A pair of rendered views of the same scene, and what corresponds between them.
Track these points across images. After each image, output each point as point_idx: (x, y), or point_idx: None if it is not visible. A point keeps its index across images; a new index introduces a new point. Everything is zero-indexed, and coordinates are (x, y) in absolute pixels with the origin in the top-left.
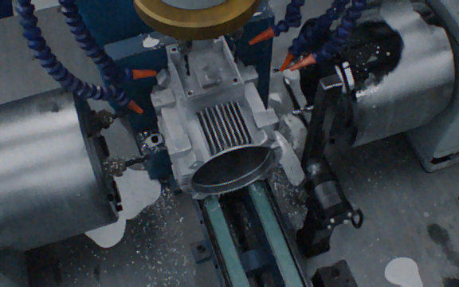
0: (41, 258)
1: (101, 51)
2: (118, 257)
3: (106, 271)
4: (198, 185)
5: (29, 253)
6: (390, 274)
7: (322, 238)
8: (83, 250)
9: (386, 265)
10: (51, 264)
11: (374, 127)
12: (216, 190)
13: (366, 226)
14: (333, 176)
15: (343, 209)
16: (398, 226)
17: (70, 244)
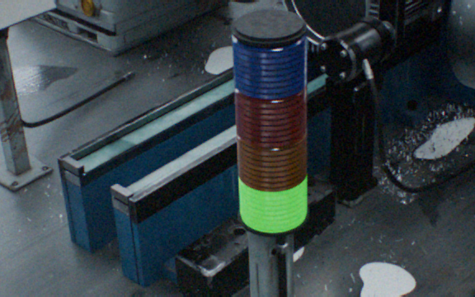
0: (162, 45)
1: None
2: (202, 80)
3: (181, 79)
4: (295, 10)
5: (162, 38)
6: (371, 268)
7: (343, 154)
8: (190, 61)
9: (383, 262)
10: (162, 51)
11: None
12: (308, 33)
13: (421, 229)
14: (379, 26)
15: (341, 38)
16: (456, 257)
17: (190, 53)
